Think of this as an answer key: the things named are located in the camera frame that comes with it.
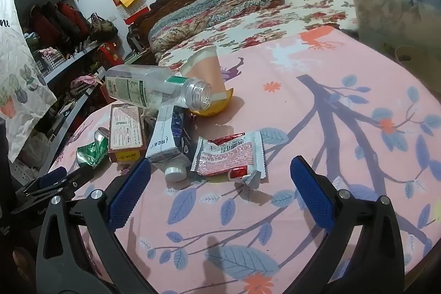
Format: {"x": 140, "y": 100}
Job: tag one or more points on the grey metal shelf rack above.
{"x": 69, "y": 58}

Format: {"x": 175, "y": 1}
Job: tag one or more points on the floral patchwork quilt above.
{"x": 206, "y": 11}

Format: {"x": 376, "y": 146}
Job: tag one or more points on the small white bottle cap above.
{"x": 175, "y": 171}

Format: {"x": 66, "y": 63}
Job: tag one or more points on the brown camouflage bag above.
{"x": 103, "y": 27}

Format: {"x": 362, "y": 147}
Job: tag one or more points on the tan round bin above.
{"x": 423, "y": 54}

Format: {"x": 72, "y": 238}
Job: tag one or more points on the pink paper cup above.
{"x": 206, "y": 70}

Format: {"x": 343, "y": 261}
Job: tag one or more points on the pink cloth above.
{"x": 86, "y": 82}

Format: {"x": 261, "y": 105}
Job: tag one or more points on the row of red dark bags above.
{"x": 58, "y": 23}

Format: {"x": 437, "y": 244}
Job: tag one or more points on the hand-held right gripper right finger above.
{"x": 311, "y": 194}

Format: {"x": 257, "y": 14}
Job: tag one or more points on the brown medicine box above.
{"x": 125, "y": 132}

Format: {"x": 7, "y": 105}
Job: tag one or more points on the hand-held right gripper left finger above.
{"x": 131, "y": 190}

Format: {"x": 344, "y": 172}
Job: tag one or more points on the pink leaf print blanket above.
{"x": 310, "y": 125}

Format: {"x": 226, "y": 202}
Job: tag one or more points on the red white snack wrapper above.
{"x": 224, "y": 156}

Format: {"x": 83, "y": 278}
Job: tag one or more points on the red wall calendar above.
{"x": 136, "y": 13}

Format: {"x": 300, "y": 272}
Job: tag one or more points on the white floral bedsheet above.
{"x": 262, "y": 22}

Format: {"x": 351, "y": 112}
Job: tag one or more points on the person's left hand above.
{"x": 22, "y": 264}

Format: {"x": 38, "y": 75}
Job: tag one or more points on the white plant print tote bag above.
{"x": 17, "y": 73}

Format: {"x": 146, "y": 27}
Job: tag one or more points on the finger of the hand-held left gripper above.
{"x": 81, "y": 175}
{"x": 51, "y": 178}

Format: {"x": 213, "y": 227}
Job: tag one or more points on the red gift box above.
{"x": 110, "y": 53}

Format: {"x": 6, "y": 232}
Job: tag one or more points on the green can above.
{"x": 91, "y": 152}

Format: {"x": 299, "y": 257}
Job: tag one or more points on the white blue carton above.
{"x": 162, "y": 142}

